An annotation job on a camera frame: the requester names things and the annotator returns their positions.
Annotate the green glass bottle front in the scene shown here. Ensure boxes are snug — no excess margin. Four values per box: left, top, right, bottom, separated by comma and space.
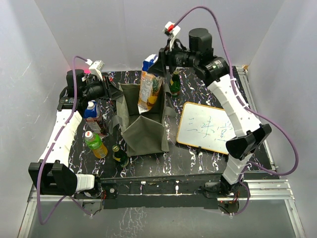
112, 145, 129, 168

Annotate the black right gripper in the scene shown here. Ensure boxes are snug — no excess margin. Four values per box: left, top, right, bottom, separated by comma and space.
148, 39, 200, 77

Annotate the blue red juice carton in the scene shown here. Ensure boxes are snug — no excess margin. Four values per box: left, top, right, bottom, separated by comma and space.
83, 101, 107, 138

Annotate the Fontana pineapple juice carton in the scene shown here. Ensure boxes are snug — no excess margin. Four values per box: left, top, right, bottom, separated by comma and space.
138, 54, 163, 114

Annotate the grey-green canvas bag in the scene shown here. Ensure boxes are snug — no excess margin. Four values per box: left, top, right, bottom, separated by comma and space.
108, 84, 177, 157

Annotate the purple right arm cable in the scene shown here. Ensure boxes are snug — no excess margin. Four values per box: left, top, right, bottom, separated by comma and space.
173, 6, 300, 216

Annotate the green glass bottle gold cap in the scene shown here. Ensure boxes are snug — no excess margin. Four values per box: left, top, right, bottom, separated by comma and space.
169, 71, 181, 97

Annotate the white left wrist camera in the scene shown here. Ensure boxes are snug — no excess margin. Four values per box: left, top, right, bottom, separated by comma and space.
85, 59, 104, 81

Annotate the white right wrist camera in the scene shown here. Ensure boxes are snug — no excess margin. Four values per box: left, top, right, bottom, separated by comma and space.
163, 21, 181, 51

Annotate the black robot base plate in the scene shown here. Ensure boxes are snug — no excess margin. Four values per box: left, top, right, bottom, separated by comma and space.
71, 173, 251, 210

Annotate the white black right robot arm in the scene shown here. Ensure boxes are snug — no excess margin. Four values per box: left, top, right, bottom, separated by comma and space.
148, 22, 272, 197

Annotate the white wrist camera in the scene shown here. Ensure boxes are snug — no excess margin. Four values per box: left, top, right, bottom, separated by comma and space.
85, 59, 104, 81
163, 21, 181, 51

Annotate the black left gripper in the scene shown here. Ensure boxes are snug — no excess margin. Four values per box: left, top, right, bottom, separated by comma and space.
82, 75, 124, 102

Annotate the aluminium frame rail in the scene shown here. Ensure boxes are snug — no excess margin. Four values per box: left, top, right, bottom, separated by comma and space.
17, 65, 307, 238

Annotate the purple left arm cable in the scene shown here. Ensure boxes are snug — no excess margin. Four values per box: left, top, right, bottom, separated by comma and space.
37, 56, 95, 225

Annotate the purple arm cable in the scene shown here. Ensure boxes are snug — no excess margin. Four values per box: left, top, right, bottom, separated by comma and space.
173, 6, 300, 216
37, 56, 95, 225

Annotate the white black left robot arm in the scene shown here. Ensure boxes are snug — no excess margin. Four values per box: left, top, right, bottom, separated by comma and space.
28, 69, 120, 198

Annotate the yellow-framed whiteboard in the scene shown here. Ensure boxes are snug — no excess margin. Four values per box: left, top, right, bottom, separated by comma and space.
176, 102, 235, 155

